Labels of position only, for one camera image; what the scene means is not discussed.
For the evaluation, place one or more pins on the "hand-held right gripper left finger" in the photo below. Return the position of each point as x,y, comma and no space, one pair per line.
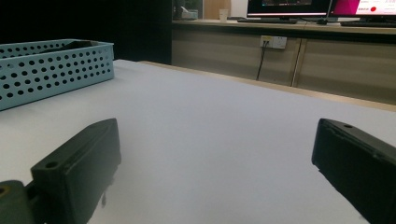
74,168

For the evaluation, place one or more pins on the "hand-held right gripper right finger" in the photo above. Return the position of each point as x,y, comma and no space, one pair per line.
358,168

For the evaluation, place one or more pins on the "light blue perforated basket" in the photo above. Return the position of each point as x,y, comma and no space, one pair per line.
46,90

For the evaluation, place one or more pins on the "white table cover board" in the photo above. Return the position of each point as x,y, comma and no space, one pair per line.
202,124

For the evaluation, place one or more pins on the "black keyboard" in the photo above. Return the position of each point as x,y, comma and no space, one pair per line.
267,20
367,24

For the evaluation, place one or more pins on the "black curtain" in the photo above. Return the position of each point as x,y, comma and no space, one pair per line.
93,21

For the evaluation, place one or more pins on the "black computer mouse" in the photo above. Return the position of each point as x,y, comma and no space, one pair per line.
322,22

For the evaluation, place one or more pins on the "monitor with pink screen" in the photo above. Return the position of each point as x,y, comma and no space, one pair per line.
361,6

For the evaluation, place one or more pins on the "monitor with dark screen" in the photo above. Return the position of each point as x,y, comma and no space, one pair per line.
286,6

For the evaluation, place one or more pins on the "beige wooden cabinet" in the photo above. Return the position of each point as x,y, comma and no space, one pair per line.
218,53

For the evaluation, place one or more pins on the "tissue box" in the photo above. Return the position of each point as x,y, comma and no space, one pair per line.
189,14

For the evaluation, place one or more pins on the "white paper cup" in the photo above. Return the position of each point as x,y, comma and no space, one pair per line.
223,15

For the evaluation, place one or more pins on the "white wall socket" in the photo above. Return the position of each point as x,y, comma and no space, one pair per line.
277,42

